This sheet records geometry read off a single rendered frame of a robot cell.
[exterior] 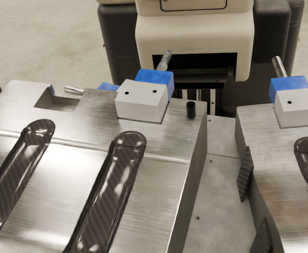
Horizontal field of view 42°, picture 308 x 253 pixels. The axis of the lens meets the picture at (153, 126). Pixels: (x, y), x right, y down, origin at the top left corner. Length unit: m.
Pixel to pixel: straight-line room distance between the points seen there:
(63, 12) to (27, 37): 0.30
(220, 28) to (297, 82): 0.27
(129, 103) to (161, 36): 0.34
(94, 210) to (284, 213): 0.17
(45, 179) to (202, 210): 0.18
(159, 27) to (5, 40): 1.80
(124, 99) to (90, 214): 0.13
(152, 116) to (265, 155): 0.13
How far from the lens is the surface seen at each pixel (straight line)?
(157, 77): 0.48
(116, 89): 0.57
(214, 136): 0.55
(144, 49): 0.78
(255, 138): 0.47
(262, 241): 0.40
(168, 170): 0.40
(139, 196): 0.39
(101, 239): 0.38
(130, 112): 0.44
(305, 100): 0.49
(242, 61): 0.80
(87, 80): 1.99
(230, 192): 0.49
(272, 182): 0.43
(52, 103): 0.54
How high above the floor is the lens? 1.20
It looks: 45 degrees down
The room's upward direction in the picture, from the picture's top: 8 degrees counter-clockwise
